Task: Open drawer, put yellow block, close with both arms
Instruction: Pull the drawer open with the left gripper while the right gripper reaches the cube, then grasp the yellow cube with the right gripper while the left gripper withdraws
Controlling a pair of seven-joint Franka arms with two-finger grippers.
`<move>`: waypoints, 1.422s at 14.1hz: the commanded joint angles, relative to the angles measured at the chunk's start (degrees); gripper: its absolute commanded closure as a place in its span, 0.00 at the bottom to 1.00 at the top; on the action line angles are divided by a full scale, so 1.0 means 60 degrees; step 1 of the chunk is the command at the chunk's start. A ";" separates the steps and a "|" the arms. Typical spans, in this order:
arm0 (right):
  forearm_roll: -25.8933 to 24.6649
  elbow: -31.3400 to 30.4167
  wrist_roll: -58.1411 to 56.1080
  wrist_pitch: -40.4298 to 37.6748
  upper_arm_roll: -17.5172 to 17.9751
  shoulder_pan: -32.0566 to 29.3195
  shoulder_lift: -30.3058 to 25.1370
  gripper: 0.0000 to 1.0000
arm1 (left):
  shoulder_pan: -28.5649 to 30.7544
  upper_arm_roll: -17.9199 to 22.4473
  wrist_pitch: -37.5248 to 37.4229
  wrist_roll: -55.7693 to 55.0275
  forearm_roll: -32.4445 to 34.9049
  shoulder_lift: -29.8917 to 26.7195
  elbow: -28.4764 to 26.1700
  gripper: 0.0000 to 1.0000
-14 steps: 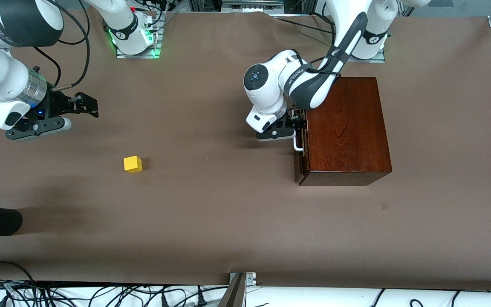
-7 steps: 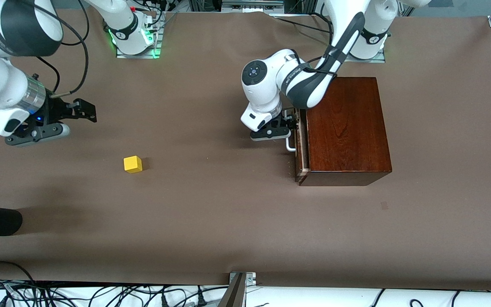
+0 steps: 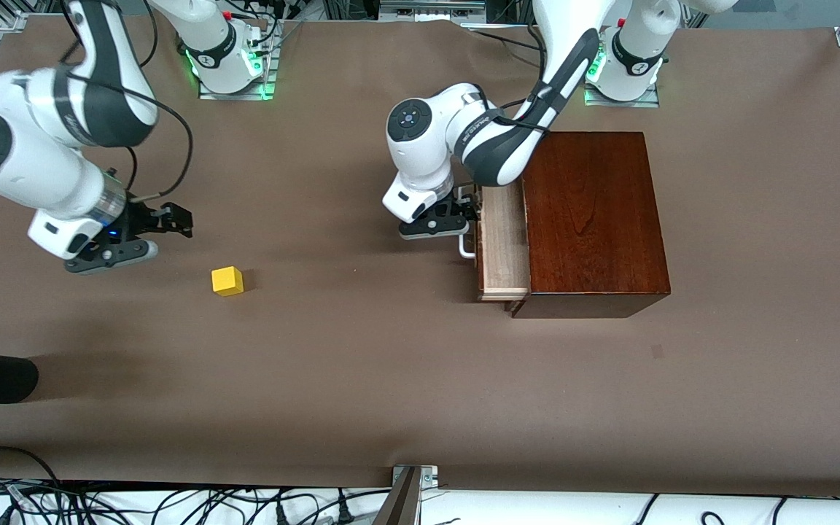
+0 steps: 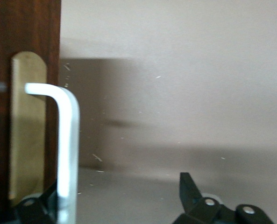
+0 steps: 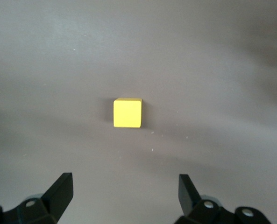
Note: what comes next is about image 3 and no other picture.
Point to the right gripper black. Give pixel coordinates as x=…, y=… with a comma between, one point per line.
x=141, y=219

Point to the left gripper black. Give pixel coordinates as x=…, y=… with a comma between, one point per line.
x=453, y=206

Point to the yellow cube block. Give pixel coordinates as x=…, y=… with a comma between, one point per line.
x=227, y=281

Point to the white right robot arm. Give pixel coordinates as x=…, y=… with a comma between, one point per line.
x=26, y=160

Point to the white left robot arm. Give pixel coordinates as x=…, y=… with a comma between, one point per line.
x=420, y=160

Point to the dark wooden drawer cabinet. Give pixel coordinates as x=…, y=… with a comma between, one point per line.
x=595, y=233

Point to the brown paper table cover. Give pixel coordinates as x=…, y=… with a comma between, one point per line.
x=332, y=350

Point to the grey aluminium profile beam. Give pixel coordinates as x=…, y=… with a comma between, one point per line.
x=402, y=503

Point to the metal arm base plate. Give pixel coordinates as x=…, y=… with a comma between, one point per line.
x=620, y=103
x=234, y=95

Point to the aluminium equipment frame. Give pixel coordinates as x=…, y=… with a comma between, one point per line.
x=427, y=7

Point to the small metal clamp bracket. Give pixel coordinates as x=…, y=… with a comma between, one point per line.
x=427, y=477

